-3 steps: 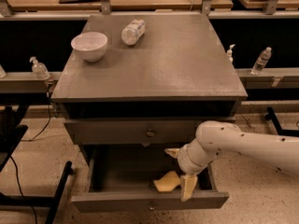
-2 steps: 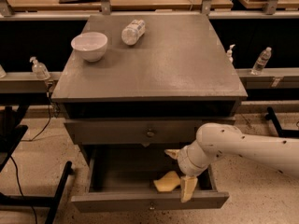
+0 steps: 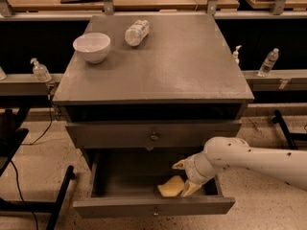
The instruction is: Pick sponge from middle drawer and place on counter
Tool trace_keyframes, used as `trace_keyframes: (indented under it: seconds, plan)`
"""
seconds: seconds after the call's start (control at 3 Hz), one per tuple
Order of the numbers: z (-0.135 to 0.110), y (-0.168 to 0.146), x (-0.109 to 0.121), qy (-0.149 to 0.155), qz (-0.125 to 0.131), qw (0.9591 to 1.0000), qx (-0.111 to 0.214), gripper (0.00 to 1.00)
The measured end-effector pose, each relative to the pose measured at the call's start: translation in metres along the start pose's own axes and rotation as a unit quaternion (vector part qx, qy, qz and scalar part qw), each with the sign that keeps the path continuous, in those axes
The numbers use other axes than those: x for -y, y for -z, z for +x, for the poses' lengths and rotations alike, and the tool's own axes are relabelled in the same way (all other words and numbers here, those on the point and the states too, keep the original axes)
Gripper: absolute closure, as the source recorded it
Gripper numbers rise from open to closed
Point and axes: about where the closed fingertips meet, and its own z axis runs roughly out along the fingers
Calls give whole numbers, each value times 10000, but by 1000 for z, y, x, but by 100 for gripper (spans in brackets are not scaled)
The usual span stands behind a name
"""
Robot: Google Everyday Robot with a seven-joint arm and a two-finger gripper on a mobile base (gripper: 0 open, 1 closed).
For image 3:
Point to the small white pump bottle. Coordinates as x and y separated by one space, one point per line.
236 54

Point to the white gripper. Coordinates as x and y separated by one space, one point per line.
192 167

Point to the closed upper drawer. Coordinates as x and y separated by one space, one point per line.
106 135

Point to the black stand leg right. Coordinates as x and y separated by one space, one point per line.
291 137

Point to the white ceramic bowl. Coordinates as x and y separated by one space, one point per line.
93 47

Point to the black chair base left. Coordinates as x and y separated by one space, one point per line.
11 137

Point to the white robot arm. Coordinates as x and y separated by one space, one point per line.
222 153

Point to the open middle drawer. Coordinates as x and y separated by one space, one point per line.
124 183

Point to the clear plastic bottle lying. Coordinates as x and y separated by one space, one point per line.
137 32

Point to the yellow sponge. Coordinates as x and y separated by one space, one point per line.
173 187

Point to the left hand sanitizer bottle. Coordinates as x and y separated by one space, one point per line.
40 71

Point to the standing clear water bottle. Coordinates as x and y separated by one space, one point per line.
268 63

